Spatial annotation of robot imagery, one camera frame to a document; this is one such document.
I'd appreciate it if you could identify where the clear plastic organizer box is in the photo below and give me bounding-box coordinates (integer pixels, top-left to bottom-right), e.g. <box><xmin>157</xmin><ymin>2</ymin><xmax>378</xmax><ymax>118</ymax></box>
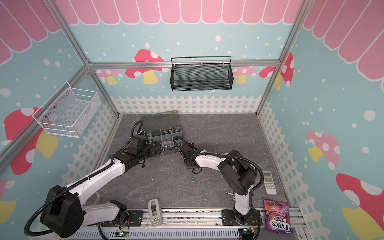
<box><xmin>141</xmin><ymin>110</ymin><xmax>183</xmax><ymax>155</ymax></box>

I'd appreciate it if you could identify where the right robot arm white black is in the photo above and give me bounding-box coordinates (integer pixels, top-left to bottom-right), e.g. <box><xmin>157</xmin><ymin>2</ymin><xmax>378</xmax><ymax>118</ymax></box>
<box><xmin>176</xmin><ymin>142</ymin><xmax>264</xmax><ymax>218</ymax></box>

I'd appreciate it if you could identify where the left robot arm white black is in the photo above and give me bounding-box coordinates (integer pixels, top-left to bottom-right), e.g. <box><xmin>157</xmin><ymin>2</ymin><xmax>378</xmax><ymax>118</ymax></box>
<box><xmin>24</xmin><ymin>133</ymin><xmax>162</xmax><ymax>238</ymax></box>

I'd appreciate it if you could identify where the grey handheld remote device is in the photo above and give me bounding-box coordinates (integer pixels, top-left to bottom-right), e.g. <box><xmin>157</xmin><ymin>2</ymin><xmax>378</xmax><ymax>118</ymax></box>
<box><xmin>148</xmin><ymin>198</ymin><xmax>163</xmax><ymax>227</ymax></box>

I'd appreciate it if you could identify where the green circuit board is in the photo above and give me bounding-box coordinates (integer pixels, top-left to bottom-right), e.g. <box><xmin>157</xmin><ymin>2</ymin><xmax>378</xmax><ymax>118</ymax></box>
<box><xmin>115</xmin><ymin>229</ymin><xmax>129</xmax><ymax>238</ymax></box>

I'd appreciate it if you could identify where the white remote control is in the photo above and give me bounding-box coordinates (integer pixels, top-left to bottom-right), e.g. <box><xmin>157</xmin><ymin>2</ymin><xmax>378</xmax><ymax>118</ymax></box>
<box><xmin>263</xmin><ymin>171</ymin><xmax>277</xmax><ymax>195</ymax></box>

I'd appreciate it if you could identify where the purple candy bag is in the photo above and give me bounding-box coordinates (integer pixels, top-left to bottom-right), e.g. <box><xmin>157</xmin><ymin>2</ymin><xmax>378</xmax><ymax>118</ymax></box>
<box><xmin>263</xmin><ymin>198</ymin><xmax>294</xmax><ymax>234</ymax></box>

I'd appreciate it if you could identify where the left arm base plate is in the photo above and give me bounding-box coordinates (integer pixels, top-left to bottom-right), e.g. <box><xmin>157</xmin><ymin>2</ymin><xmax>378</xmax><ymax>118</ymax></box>
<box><xmin>121</xmin><ymin>210</ymin><xmax>144</xmax><ymax>227</ymax></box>

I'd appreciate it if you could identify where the black wire mesh basket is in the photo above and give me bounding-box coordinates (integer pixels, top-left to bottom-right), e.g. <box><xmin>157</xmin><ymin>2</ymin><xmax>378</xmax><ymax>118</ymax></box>
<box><xmin>170</xmin><ymin>56</ymin><xmax>234</xmax><ymax>91</ymax></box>

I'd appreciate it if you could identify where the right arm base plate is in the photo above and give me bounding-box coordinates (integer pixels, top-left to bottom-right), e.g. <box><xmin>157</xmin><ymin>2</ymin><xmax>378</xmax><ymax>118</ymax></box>
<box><xmin>221</xmin><ymin>208</ymin><xmax>263</xmax><ymax>227</ymax></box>

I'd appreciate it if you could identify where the white wire mesh basket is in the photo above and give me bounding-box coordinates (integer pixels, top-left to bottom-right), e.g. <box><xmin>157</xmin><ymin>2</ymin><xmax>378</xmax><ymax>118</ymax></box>
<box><xmin>32</xmin><ymin>82</ymin><xmax>102</xmax><ymax>138</ymax></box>

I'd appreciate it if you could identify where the white slotted cable duct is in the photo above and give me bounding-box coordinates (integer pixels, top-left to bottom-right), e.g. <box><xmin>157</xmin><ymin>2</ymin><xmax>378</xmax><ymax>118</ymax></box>
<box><xmin>64</xmin><ymin>228</ymin><xmax>241</xmax><ymax>240</ymax></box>

